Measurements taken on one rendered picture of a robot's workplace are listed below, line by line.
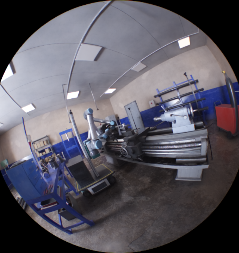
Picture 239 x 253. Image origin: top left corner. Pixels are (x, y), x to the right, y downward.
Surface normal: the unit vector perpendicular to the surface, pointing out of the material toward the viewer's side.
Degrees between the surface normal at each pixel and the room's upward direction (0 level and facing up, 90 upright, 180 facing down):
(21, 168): 90
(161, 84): 90
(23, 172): 90
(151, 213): 0
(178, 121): 66
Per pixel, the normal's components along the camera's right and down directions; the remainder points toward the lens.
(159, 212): -0.34, -0.94
